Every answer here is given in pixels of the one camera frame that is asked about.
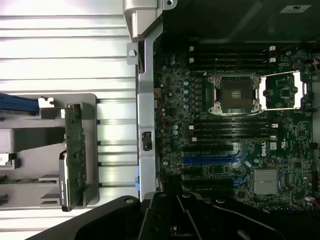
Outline long black expansion slot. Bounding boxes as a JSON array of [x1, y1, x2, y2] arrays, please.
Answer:
[[182, 144, 234, 152], [182, 177, 235, 187], [183, 186, 235, 194]]

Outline silver chipset heatsink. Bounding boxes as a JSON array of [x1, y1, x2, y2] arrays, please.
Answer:
[[253, 168, 280, 196]]

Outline short black expansion slot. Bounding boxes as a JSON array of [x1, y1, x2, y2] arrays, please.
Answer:
[[182, 166, 204, 176]]

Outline blue expansion slot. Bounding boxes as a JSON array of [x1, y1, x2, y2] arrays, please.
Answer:
[[182, 156, 235, 165]]

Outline black RAM slot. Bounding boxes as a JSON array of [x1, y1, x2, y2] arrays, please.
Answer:
[[191, 134, 278, 142], [189, 57, 277, 64], [192, 124, 280, 130], [192, 129, 278, 136], [189, 63, 277, 70], [189, 51, 276, 58], [192, 119, 280, 125], [189, 45, 276, 52]]

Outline green RAM stick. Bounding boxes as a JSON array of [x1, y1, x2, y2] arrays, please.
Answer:
[[0, 175, 42, 185]]

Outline green motherboard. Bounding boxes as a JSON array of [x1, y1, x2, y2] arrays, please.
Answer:
[[153, 37, 316, 213]]

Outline grey parts rack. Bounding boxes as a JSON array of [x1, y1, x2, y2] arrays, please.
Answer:
[[0, 93, 101, 209]]

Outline open black PC case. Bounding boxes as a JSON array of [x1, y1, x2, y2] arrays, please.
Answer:
[[122, 0, 320, 218]]

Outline CPU socket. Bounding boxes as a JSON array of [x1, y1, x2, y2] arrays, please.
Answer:
[[208, 73, 261, 116]]

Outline blue plastic disk carrier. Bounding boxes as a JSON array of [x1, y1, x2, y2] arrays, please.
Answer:
[[0, 92, 41, 116]]

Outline silver socket cover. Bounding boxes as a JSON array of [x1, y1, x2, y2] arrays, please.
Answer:
[[259, 70, 309, 111]]

